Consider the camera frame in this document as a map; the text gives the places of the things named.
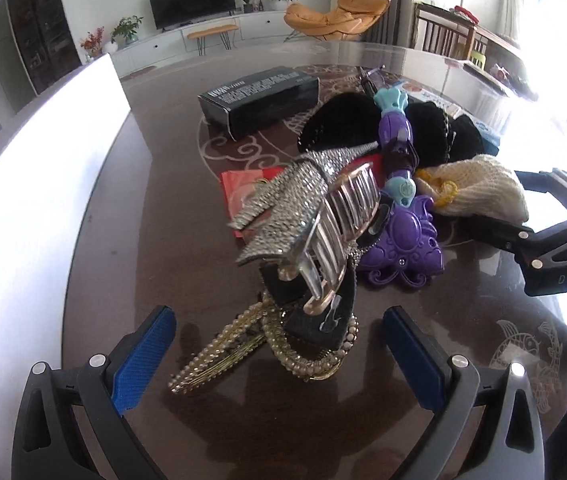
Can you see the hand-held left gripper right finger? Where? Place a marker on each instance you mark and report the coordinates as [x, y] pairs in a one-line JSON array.
[[413, 360]]

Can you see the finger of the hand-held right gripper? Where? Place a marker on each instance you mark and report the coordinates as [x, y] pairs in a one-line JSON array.
[[503, 232], [548, 180]]

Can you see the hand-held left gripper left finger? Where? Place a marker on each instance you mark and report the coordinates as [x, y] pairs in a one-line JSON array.
[[143, 355]]

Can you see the cream knit pouch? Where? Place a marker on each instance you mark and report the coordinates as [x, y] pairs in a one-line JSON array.
[[483, 185]]

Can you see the black printed box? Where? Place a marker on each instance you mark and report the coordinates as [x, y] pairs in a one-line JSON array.
[[258, 100]]

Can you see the brown patterned desktop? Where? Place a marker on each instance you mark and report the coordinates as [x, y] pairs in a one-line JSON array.
[[163, 240]]

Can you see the gold pearl hair clip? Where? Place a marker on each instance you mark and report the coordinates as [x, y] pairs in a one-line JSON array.
[[203, 360]]

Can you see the blue tissue packet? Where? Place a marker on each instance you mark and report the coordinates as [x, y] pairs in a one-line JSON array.
[[488, 135]]

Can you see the purple octopus toy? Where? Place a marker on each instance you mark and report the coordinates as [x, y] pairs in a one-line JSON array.
[[408, 245]]

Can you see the black velvet hair clip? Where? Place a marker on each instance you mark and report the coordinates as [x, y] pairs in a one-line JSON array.
[[308, 327]]

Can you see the pearl hair band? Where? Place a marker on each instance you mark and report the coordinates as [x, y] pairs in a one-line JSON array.
[[293, 365]]

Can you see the rhinestone hair claw clip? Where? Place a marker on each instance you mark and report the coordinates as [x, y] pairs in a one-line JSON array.
[[343, 210]]

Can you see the white storage box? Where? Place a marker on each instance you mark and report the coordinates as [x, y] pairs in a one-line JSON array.
[[38, 210]]

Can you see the dark wooden chair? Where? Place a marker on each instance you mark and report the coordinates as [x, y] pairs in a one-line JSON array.
[[443, 32]]

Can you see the red paper packet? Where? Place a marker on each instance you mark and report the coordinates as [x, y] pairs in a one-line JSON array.
[[236, 185]]

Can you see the black knit hat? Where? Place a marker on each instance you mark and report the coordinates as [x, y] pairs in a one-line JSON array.
[[338, 120]]

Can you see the dark slim hair clip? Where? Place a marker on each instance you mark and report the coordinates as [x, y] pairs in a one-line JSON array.
[[368, 79]]

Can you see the silver rhinestone bow hair clip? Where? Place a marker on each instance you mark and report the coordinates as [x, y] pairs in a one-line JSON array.
[[283, 200]]

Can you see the grey curtain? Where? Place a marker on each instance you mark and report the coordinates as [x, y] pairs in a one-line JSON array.
[[388, 0]]

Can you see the orange lounge chair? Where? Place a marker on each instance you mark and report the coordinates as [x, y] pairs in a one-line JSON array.
[[333, 17]]

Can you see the red flower pot plant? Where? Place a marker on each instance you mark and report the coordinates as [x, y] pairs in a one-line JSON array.
[[92, 42]]

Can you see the white television cabinet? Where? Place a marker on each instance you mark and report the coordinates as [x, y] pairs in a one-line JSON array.
[[258, 27]]

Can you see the bushy green potted plant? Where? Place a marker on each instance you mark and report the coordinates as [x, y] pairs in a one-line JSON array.
[[127, 29]]

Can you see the wooden bench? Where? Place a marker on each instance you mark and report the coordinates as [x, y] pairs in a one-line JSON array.
[[212, 30]]

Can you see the dark display cabinet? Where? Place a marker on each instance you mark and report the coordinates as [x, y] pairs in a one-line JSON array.
[[43, 30]]

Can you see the small green potted plant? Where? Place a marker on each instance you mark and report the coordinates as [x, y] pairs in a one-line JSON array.
[[246, 1]]

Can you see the black television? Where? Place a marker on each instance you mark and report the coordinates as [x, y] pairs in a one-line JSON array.
[[191, 2]]

